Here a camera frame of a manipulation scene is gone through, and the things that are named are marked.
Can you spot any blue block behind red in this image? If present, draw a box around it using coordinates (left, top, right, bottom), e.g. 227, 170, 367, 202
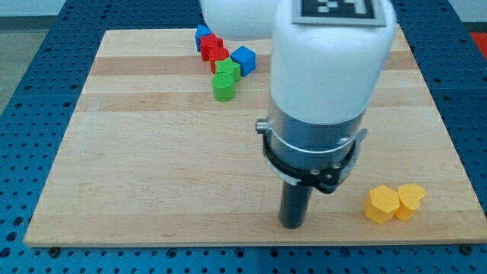
195, 24, 212, 52

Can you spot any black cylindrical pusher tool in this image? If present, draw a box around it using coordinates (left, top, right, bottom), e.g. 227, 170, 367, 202
279, 182, 312, 229

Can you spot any red cylinder block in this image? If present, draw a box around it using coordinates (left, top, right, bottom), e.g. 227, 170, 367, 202
208, 47, 230, 74

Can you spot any yellow heart block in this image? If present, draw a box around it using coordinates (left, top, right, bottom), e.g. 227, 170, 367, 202
395, 183, 426, 221

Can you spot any yellow hexagon block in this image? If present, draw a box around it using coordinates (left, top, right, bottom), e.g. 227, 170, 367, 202
364, 185, 399, 224

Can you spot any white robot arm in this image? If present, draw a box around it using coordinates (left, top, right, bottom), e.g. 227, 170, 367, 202
200, 0, 396, 175

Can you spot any green star block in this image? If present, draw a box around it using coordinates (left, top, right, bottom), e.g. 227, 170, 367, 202
215, 58, 241, 82

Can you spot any blue cube block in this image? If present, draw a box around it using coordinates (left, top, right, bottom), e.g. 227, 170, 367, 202
231, 46, 256, 77

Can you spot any black clamp ring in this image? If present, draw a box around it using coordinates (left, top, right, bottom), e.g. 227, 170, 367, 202
261, 128, 368, 195

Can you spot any wooden board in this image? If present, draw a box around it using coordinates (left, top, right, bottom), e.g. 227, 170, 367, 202
24, 29, 486, 248

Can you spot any black white fiducial tag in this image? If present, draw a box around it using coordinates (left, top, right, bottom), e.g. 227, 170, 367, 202
292, 0, 386, 27

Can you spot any green cylinder block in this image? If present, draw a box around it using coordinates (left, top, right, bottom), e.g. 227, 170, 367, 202
212, 72, 235, 102

